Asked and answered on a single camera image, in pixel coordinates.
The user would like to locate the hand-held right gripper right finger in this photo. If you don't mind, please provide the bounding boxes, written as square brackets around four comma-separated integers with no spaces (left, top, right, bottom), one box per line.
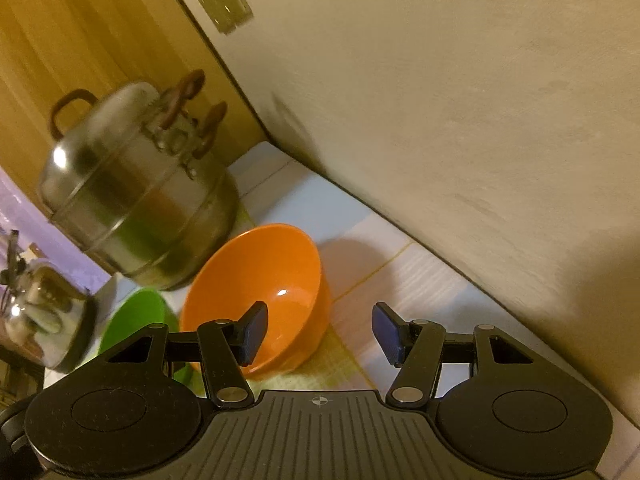
[372,302,543,408]

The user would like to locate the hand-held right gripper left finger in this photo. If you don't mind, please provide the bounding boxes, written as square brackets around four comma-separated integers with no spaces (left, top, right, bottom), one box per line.
[97,301,269,407]

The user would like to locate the orange plastic bowl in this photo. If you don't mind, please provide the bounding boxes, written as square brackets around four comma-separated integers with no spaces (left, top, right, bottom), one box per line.
[178,224,334,379]

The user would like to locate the green plastic bowl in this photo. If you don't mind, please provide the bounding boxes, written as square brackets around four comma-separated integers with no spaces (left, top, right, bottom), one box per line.
[97,287,195,387]

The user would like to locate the stainless steel steamer pot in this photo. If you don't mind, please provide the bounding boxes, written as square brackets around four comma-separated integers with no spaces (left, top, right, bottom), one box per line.
[37,69,242,292]

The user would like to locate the stainless steel kettle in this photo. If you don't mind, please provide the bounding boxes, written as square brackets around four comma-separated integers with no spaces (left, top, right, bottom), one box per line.
[0,229,99,374]

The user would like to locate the pink lace curtain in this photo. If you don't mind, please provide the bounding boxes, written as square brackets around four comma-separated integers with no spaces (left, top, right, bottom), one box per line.
[0,166,113,281]

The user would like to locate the wooden wall panel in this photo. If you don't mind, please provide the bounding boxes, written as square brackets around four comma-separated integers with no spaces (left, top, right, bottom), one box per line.
[0,0,267,196]

